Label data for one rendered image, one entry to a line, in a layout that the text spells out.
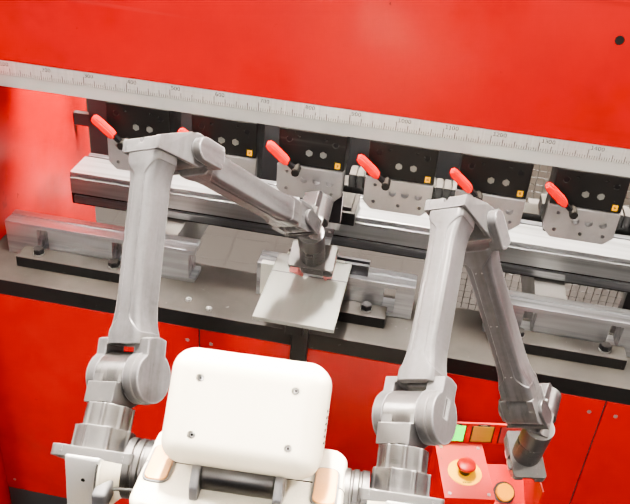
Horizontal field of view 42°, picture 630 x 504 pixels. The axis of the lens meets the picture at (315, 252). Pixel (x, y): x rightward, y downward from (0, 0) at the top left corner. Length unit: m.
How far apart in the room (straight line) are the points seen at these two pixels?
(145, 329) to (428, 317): 0.43
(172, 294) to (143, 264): 0.79
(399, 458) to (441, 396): 0.11
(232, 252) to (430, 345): 2.63
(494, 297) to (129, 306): 0.63
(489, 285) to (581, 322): 0.60
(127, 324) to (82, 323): 0.89
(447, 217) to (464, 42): 0.46
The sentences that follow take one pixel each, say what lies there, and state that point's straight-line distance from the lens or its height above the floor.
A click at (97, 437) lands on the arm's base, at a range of 1.21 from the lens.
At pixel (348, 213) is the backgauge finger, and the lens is 2.13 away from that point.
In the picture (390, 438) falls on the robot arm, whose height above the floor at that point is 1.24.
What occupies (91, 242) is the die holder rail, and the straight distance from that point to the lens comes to 2.14.
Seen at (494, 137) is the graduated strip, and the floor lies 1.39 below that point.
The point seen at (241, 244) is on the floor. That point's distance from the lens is 3.87.
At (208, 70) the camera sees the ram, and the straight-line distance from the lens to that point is 1.80.
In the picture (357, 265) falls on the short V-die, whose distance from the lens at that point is 1.97.
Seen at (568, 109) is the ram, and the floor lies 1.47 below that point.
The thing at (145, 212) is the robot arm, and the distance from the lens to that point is 1.28.
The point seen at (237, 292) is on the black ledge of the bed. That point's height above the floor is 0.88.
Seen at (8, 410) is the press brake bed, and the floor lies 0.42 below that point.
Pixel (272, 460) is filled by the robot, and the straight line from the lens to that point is 1.06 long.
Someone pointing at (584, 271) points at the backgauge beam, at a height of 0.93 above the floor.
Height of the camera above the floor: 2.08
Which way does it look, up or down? 33 degrees down
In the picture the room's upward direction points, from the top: 5 degrees clockwise
